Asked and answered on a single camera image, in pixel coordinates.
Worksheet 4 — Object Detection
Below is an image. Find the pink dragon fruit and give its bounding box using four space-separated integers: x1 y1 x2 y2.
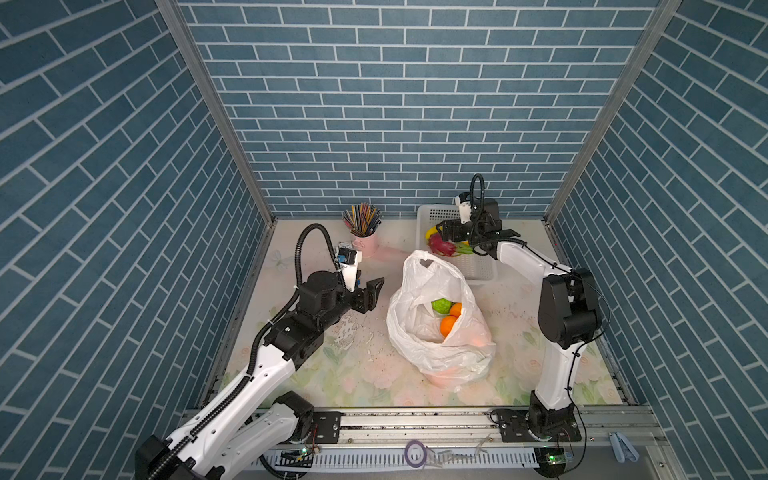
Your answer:
427 233 474 257

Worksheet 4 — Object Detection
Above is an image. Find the orange fruit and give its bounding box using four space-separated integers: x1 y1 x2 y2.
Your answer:
439 315 458 338
449 303 462 318

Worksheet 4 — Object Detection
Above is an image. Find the white plastic bag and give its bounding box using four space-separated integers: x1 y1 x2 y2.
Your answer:
386 250 496 390

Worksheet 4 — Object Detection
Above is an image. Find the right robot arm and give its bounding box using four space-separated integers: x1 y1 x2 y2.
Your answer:
425 173 603 441

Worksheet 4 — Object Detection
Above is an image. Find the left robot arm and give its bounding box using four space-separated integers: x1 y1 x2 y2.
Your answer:
134 223 384 479

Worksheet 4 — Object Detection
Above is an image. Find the white plastic basket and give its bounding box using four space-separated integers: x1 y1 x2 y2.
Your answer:
416 205 498 285

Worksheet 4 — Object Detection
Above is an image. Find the pink pencil cup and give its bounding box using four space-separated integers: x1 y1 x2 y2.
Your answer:
352 233 379 258

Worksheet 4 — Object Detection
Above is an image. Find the colored pencils bundle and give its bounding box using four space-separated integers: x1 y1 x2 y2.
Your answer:
342 203 382 238

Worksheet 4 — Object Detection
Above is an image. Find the purple tape roll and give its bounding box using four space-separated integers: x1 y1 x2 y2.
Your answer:
404 440 429 469

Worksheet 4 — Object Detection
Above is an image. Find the blue clamp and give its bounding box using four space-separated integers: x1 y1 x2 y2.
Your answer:
609 432 640 464

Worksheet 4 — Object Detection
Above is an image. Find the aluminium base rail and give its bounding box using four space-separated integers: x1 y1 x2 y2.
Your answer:
158 405 685 480

